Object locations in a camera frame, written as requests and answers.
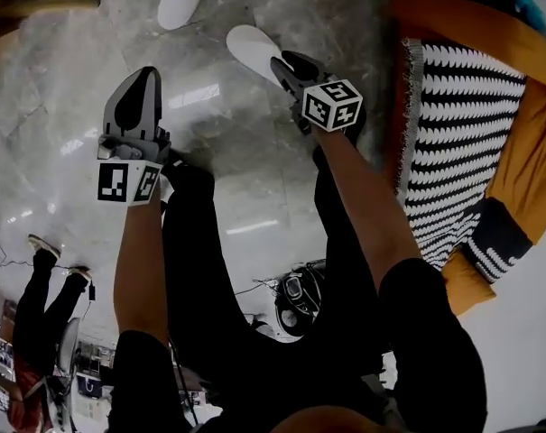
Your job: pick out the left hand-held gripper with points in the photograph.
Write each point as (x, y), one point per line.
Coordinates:
(119, 183)

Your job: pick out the person's left forearm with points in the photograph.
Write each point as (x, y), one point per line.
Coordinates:
(139, 269)

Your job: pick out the large orange cushion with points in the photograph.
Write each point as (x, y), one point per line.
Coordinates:
(530, 165)

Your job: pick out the person's left black shoe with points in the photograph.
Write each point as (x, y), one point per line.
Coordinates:
(187, 172)

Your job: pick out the person's right black shoe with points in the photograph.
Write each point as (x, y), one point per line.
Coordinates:
(362, 131)

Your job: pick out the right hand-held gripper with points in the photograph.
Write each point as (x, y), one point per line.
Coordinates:
(331, 106)

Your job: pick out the black white striped blanket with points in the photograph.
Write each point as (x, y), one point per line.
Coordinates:
(457, 129)

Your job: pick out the person's black shoe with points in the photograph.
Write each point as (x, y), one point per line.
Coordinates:
(362, 131)
(187, 172)

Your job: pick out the person's black trousers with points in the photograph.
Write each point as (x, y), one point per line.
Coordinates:
(200, 264)

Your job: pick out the person's black shirt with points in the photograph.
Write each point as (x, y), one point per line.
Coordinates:
(435, 354)

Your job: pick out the orange sofa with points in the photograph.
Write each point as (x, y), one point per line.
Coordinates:
(457, 21)

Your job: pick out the person's right forearm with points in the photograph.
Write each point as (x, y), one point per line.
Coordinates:
(367, 205)

